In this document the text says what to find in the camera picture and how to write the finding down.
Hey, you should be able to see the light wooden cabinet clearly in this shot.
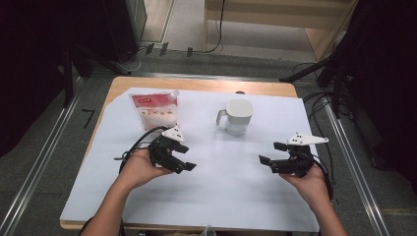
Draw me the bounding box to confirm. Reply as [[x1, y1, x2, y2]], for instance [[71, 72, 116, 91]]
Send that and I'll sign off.
[[203, 0, 360, 62]]

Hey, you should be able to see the person's left hand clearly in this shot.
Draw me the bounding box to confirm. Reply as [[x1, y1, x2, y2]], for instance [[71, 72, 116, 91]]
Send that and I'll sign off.
[[118, 148, 173, 192]]

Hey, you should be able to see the thin black hanging cable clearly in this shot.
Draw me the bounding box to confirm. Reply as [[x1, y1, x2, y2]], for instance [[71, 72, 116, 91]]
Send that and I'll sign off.
[[205, 0, 227, 54]]

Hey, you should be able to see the dark cabinet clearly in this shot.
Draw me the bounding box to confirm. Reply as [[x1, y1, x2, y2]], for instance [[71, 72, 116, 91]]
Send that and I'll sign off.
[[104, 0, 148, 63]]

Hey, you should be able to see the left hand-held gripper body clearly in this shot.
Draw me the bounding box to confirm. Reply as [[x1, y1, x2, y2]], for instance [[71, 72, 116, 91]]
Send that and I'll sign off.
[[149, 125, 186, 169]]

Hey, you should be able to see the black curtain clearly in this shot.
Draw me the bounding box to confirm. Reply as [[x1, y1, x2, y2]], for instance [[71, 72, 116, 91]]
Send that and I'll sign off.
[[0, 0, 109, 158], [340, 0, 417, 188]]

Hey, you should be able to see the person's right hand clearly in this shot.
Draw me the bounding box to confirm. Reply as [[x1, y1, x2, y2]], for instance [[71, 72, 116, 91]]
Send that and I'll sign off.
[[279, 162, 332, 212]]

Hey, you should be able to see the red and white refill pouch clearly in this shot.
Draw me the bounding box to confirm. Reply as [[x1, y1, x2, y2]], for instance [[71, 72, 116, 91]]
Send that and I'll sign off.
[[129, 89, 181, 132]]

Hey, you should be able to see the wooden table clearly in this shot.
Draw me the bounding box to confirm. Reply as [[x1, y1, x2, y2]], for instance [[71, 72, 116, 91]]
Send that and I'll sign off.
[[59, 76, 298, 232]]

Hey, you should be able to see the black floor cable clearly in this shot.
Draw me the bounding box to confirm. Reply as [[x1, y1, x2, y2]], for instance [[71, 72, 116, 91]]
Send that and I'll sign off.
[[301, 91, 353, 185]]

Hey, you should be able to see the metal floor rail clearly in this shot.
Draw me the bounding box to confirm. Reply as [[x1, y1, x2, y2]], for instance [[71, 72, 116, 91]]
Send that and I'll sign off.
[[0, 78, 82, 236], [323, 97, 391, 236]]

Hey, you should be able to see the black metal stand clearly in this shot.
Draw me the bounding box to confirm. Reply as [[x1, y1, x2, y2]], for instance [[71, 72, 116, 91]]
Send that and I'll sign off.
[[279, 32, 348, 116], [62, 42, 132, 107]]

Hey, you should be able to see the glass jar with white lid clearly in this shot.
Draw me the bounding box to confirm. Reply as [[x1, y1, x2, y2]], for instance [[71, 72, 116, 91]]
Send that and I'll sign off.
[[215, 98, 254, 138]]

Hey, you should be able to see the white paper sheet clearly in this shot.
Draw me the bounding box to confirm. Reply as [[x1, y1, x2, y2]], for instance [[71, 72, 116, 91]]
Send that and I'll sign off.
[[60, 87, 321, 233]]

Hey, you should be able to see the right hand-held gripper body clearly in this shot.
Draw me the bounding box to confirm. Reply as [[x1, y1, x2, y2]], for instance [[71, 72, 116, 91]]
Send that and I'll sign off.
[[286, 132, 329, 179]]

